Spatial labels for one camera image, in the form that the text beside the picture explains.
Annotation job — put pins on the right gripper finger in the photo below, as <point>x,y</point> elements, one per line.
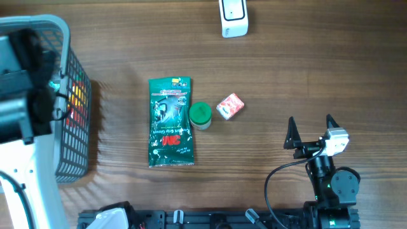
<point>293,139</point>
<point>330,122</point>

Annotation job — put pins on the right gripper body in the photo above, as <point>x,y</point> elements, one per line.
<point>306,149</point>

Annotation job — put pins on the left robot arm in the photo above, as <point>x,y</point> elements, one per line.
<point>27,104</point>

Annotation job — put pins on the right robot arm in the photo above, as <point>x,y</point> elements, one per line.
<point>335,189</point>

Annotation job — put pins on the white barcode scanner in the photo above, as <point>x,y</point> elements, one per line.
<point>234,18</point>

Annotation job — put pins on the red white small packet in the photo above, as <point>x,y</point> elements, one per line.
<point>230,106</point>

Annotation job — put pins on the green lid seasoning jar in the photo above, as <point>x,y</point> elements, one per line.
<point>200,115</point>

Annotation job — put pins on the green 3M gloves package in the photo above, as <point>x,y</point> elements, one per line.
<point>170,136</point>

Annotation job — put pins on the grey plastic shopping basket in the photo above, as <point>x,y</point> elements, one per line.
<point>71,135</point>

